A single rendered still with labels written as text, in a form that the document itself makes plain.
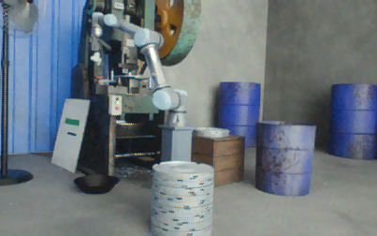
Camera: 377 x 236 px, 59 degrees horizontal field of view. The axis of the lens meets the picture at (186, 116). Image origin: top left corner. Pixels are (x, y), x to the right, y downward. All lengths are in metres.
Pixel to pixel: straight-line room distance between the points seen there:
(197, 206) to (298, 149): 1.03
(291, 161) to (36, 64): 2.65
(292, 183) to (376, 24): 3.19
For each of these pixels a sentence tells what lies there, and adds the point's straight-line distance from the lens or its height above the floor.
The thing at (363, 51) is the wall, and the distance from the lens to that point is 5.12.
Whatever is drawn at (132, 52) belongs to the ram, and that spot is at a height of 0.99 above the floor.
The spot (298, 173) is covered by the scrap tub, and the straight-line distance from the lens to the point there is 2.38.
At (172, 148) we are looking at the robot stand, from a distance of 2.09.
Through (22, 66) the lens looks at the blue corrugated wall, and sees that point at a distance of 3.73.
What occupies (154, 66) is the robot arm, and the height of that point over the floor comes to 0.81.
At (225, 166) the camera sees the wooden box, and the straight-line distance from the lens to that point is 2.50.
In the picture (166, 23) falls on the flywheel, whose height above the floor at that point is 1.28.
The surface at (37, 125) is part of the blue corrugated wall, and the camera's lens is 3.77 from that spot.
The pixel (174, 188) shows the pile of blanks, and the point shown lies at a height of 0.24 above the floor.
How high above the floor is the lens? 0.63
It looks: 3 degrees down
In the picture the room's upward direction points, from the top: 2 degrees clockwise
